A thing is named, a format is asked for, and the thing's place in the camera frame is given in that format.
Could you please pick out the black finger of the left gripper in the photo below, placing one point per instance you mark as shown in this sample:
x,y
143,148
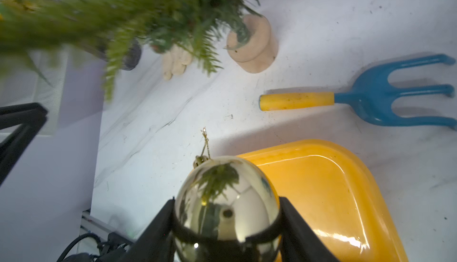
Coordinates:
x,y
28,119

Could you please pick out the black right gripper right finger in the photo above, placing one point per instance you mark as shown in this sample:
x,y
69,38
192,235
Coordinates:
x,y
299,242

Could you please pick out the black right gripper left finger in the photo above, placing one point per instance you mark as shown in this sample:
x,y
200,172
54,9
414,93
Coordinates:
x,y
155,244

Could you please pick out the shiny gold ball ornament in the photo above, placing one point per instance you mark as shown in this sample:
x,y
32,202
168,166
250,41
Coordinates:
x,y
227,210

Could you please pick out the small green christmas tree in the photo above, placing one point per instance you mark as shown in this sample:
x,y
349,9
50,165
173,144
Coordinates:
x,y
47,25

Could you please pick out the yellow plastic tray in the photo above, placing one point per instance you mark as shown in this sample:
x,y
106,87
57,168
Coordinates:
x,y
336,195

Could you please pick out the beige glove on table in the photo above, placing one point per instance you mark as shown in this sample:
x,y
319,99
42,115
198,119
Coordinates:
x,y
175,62

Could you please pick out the blue yellow garden fork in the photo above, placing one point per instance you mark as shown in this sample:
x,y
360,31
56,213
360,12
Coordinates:
x,y
371,96

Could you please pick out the white mesh wall shelf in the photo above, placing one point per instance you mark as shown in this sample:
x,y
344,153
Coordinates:
x,y
41,82

